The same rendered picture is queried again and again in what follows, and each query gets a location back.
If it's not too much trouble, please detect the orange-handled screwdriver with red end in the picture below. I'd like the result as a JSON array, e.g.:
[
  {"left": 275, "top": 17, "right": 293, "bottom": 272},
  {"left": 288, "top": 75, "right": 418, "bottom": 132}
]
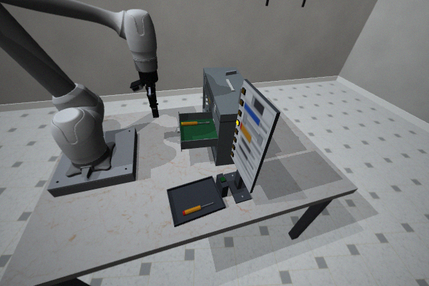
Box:
[{"left": 182, "top": 203, "right": 213, "bottom": 216}]

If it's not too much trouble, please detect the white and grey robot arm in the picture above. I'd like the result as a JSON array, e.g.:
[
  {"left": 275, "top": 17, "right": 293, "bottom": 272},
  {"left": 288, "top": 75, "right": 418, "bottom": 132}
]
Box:
[{"left": 0, "top": 0, "right": 158, "bottom": 179}]

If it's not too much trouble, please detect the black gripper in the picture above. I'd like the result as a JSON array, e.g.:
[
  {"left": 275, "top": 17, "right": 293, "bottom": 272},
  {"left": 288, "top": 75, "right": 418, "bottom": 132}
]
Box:
[{"left": 139, "top": 70, "right": 159, "bottom": 118}]

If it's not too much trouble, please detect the dark grey drawer chest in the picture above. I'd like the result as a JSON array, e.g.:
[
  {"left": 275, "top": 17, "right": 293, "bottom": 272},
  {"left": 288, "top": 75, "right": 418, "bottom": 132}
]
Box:
[{"left": 177, "top": 67, "right": 244, "bottom": 166}]

